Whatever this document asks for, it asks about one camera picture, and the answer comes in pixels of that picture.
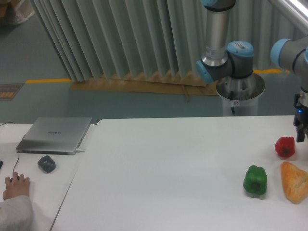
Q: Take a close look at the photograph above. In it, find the silver closed laptop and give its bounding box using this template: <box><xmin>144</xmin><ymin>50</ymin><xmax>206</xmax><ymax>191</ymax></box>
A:
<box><xmin>16</xmin><ymin>117</ymin><xmax>92</xmax><ymax>155</ymax></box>

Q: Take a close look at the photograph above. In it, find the black mouse cable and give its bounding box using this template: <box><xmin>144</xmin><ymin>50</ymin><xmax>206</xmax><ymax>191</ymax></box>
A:
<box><xmin>0</xmin><ymin>122</ymin><xmax>37</xmax><ymax>174</ymax></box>

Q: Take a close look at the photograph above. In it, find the person's hand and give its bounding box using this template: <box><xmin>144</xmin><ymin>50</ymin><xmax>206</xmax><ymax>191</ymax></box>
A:
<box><xmin>3</xmin><ymin>172</ymin><xmax>30</xmax><ymax>200</ymax></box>

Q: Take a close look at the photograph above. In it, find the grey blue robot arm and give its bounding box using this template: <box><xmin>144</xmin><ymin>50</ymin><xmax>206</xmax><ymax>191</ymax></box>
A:
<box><xmin>196</xmin><ymin>0</ymin><xmax>308</xmax><ymax>142</ymax></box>

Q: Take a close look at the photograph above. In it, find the red bell pepper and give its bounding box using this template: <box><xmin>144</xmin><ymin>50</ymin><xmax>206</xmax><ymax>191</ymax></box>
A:
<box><xmin>275</xmin><ymin>137</ymin><xmax>295</xmax><ymax>158</ymax></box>

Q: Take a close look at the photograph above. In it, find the white USB plug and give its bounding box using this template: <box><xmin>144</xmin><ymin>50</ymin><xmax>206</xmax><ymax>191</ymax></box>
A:
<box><xmin>76</xmin><ymin>148</ymin><xmax>86</xmax><ymax>153</ymax></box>

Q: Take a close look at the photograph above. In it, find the cardboard box with plastic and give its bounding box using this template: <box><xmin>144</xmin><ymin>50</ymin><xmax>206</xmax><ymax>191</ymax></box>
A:
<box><xmin>0</xmin><ymin>0</ymin><xmax>35</xmax><ymax>26</ymax></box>

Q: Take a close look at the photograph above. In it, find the green bell pepper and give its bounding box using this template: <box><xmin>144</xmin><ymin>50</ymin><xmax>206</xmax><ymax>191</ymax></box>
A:
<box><xmin>243</xmin><ymin>165</ymin><xmax>267</xmax><ymax>195</ymax></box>

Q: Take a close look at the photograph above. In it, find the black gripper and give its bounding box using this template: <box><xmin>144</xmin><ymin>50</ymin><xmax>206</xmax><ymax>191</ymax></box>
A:
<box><xmin>293</xmin><ymin>93</ymin><xmax>308</xmax><ymax>142</ymax></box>

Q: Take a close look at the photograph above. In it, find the orange bread piece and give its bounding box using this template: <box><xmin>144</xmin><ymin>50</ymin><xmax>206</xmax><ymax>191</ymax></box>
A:
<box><xmin>281</xmin><ymin>162</ymin><xmax>308</xmax><ymax>204</ymax></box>

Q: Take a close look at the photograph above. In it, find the white sleeved forearm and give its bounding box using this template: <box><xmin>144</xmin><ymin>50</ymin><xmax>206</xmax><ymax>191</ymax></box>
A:
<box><xmin>0</xmin><ymin>195</ymin><xmax>34</xmax><ymax>231</ymax></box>

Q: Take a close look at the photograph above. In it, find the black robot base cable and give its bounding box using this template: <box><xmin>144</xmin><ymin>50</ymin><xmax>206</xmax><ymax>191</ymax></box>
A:
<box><xmin>230</xmin><ymin>90</ymin><xmax>236</xmax><ymax>116</ymax></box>

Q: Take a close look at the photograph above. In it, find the pale green curtain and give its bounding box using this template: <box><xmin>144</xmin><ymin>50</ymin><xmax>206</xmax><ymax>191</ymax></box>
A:
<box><xmin>31</xmin><ymin>0</ymin><xmax>308</xmax><ymax>82</ymax></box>

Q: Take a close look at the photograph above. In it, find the brown cardboard sheet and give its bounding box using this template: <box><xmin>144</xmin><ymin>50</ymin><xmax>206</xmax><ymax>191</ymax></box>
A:
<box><xmin>70</xmin><ymin>70</ymin><xmax>217</xmax><ymax>101</ymax></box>

